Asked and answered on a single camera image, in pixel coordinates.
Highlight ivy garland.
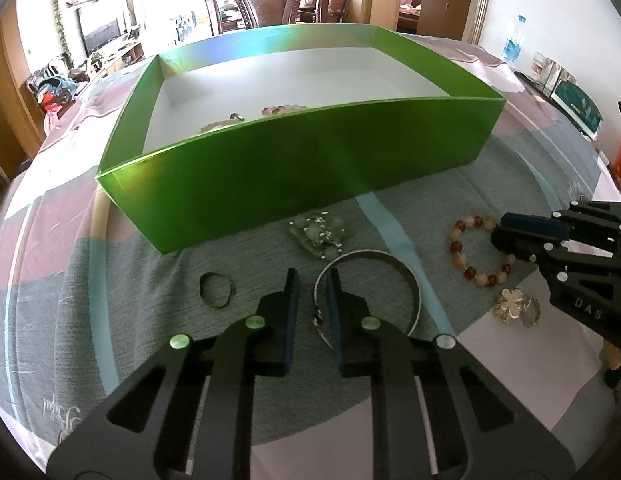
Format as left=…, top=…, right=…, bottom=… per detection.
left=49, top=0, right=74, bottom=66

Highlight white baby fence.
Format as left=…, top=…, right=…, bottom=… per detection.
left=170, top=10, right=198, bottom=43

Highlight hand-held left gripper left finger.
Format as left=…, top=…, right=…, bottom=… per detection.
left=46, top=267, right=301, bottom=480

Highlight red and white bead bracelet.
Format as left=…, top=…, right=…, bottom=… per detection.
left=448, top=215, right=516, bottom=283

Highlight clear water bottle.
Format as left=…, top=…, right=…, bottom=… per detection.
left=501, top=15, right=527, bottom=68

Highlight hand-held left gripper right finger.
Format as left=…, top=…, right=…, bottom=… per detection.
left=325, top=269, right=576, bottom=480

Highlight small printed boxes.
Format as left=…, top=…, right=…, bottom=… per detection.
left=531, top=50, right=576, bottom=96

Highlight pile of clothes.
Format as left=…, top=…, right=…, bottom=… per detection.
left=34, top=72, right=76, bottom=111

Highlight wooden armchair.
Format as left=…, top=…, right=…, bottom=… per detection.
left=24, top=57, right=91, bottom=121

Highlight green cardboard box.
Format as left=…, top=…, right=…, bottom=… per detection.
left=94, top=24, right=507, bottom=256

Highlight wooden dining chair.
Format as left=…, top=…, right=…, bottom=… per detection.
left=298, top=0, right=351, bottom=25

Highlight small dark ring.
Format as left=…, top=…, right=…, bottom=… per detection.
left=199, top=272, right=236, bottom=308

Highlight wooden television cabinet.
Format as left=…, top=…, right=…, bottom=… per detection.
left=90, top=40, right=144, bottom=68

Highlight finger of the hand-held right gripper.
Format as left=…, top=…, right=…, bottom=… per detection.
left=491, top=230, right=621, bottom=267
left=499, top=201, right=621, bottom=242

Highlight white wristwatch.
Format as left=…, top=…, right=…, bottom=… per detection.
left=198, top=112, right=246, bottom=135

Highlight silver bangle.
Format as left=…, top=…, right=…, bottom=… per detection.
left=312, top=249, right=424, bottom=350

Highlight teal framed desk calendar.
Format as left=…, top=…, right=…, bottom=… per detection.
left=551, top=77, right=604, bottom=136

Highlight television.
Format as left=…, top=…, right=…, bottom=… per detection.
left=76, top=2, right=125, bottom=53

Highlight pale green bead bracelet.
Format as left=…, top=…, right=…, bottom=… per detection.
left=289, top=211, right=349, bottom=261

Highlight gold flower brooch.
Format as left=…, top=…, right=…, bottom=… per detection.
left=492, top=287, right=541, bottom=328

